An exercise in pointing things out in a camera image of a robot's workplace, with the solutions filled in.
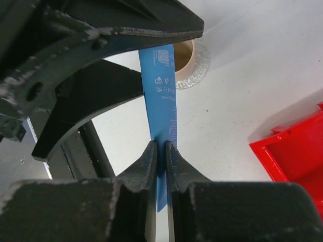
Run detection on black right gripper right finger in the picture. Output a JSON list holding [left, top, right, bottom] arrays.
[[166, 141, 322, 241]]

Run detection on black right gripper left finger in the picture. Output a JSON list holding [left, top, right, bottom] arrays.
[[1, 141, 157, 241]]

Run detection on beige cup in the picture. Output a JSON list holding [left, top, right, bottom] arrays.
[[173, 40, 195, 82]]

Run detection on red plastic organizer bin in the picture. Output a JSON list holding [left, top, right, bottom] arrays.
[[249, 103, 322, 212]]

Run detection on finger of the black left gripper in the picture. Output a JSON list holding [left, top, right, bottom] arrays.
[[32, 60, 143, 161], [1, 1, 204, 118]]

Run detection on blue toothpaste tube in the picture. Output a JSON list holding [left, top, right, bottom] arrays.
[[138, 44, 177, 212]]

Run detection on clear oval glass tray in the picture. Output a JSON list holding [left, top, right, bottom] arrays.
[[176, 38, 210, 90]]

